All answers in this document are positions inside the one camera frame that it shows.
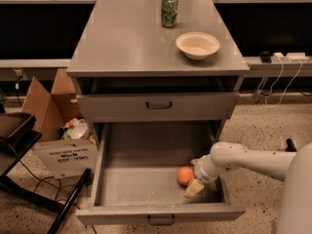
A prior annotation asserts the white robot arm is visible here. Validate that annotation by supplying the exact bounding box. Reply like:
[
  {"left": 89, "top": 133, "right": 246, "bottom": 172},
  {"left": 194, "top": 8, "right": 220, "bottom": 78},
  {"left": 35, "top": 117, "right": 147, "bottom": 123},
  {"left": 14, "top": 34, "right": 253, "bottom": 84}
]
[{"left": 185, "top": 141, "right": 312, "bottom": 234}]

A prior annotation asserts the orange fruit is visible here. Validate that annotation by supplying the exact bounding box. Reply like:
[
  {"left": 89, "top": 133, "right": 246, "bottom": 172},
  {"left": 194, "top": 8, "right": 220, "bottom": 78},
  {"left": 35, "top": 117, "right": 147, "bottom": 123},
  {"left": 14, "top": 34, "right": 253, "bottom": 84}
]
[{"left": 176, "top": 167, "right": 195, "bottom": 186}]

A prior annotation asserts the green soda can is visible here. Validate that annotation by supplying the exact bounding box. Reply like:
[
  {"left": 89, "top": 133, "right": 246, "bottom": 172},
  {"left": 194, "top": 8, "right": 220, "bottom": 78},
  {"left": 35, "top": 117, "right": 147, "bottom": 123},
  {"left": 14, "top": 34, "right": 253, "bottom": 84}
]
[{"left": 161, "top": 0, "right": 178, "bottom": 27}]

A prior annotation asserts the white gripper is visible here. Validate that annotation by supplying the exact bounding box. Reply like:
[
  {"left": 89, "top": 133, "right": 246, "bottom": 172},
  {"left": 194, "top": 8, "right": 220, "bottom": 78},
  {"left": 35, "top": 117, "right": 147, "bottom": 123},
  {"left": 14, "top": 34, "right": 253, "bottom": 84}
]
[{"left": 184, "top": 155, "right": 225, "bottom": 198}]

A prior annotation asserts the white paper bowl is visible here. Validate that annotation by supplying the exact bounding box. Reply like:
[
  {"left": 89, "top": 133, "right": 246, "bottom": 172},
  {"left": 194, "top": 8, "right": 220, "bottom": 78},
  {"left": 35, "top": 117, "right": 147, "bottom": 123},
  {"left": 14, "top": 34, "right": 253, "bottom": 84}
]
[{"left": 175, "top": 32, "right": 220, "bottom": 60}]

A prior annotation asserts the closed grey upper drawer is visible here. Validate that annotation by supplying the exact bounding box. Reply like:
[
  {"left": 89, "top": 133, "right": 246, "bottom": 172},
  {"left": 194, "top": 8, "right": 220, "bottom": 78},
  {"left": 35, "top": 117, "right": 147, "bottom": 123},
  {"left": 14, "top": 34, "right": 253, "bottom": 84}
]
[{"left": 77, "top": 93, "right": 238, "bottom": 123}]

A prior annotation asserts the grey metal cabinet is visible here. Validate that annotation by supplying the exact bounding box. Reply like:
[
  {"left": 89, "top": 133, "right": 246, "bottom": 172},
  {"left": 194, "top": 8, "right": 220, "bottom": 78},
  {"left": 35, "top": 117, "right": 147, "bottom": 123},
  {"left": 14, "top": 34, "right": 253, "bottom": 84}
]
[{"left": 67, "top": 0, "right": 249, "bottom": 139}]

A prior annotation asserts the white cup in box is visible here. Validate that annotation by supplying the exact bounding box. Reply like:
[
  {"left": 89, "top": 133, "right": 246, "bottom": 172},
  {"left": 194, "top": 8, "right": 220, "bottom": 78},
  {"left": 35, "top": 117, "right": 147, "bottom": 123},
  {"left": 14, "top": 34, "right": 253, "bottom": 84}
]
[{"left": 70, "top": 124, "right": 89, "bottom": 139}]

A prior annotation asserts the white printed cardboard flap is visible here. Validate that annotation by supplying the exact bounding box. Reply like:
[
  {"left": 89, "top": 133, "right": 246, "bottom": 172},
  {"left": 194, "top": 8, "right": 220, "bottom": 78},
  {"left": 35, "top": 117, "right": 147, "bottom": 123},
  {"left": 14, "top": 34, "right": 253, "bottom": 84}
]
[{"left": 33, "top": 139, "right": 98, "bottom": 178}]

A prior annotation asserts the white power strip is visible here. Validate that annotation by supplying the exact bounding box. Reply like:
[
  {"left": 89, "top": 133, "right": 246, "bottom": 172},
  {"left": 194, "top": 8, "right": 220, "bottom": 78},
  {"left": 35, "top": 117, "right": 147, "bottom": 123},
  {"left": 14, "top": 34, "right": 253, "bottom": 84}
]
[{"left": 273, "top": 53, "right": 309, "bottom": 62}]

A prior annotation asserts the open grey middle drawer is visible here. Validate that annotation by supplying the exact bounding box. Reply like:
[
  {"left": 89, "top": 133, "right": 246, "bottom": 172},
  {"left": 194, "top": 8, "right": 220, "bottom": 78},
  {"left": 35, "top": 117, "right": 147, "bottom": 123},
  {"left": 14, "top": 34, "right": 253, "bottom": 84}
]
[{"left": 77, "top": 122, "right": 245, "bottom": 226}]

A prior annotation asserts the black bar right floor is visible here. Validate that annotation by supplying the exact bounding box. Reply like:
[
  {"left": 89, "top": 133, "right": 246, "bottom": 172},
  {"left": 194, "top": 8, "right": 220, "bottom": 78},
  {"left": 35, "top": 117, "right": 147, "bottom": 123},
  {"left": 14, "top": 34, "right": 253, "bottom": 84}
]
[{"left": 286, "top": 138, "right": 296, "bottom": 152}]

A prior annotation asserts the black stand left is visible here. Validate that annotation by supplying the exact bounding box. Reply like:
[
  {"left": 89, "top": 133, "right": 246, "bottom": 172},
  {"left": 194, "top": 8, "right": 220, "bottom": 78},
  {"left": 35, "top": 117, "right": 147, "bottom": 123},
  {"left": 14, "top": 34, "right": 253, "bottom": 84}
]
[{"left": 0, "top": 112, "right": 94, "bottom": 234}]

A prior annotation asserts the black small device on ledge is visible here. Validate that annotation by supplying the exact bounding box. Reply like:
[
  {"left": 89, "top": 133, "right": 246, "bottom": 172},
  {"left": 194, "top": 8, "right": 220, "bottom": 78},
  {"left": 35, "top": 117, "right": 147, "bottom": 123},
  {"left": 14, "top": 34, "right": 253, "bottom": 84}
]
[{"left": 259, "top": 51, "right": 272, "bottom": 63}]

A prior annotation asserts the brown cardboard box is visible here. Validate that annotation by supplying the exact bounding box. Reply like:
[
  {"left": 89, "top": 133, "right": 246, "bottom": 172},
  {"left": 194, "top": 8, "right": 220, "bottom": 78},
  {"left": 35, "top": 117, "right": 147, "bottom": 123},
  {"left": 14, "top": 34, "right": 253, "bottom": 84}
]
[{"left": 21, "top": 68, "right": 82, "bottom": 141}]

